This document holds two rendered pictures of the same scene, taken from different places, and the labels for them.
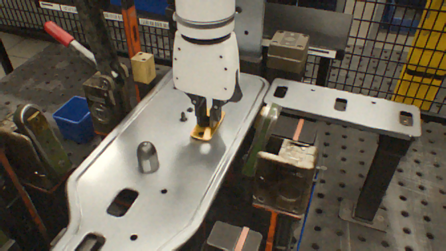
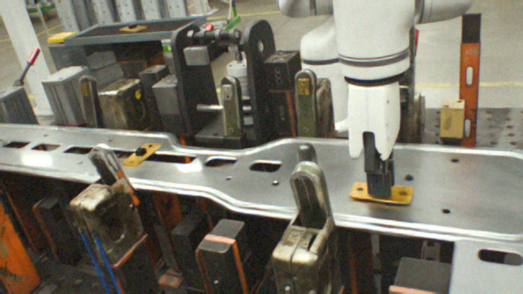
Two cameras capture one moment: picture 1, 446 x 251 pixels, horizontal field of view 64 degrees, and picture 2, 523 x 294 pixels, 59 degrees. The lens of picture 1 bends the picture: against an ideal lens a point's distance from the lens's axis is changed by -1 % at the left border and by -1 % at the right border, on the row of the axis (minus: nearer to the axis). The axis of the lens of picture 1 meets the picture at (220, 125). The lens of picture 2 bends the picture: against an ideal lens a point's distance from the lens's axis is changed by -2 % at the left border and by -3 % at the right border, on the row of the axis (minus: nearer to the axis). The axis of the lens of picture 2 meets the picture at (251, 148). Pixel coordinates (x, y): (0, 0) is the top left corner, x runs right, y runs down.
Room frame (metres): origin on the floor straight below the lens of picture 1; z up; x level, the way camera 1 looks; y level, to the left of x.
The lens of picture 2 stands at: (0.42, -0.54, 1.39)
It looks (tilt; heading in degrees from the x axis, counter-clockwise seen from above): 27 degrees down; 99
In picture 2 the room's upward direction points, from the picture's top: 11 degrees counter-clockwise
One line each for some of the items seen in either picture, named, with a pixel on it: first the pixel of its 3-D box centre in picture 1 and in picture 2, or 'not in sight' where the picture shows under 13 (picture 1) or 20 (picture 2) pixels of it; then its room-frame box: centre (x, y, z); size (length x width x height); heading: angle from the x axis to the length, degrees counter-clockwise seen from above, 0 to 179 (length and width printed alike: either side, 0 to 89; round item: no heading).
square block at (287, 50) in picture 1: (281, 104); not in sight; (0.73, -0.15, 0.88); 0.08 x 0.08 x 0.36; 69
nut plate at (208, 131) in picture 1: (208, 121); (381, 189); (0.50, 0.02, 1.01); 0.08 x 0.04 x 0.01; 159
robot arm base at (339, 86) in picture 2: not in sight; (325, 89); (0.46, 0.72, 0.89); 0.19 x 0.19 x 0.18
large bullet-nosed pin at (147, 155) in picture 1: (147, 157); (307, 160); (0.40, 0.11, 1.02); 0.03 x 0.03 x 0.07
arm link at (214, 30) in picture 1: (204, 20); (373, 59); (0.50, 0.02, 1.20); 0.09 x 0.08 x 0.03; 69
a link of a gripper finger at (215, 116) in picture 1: (221, 109); (376, 179); (0.49, 0.00, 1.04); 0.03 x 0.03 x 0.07; 69
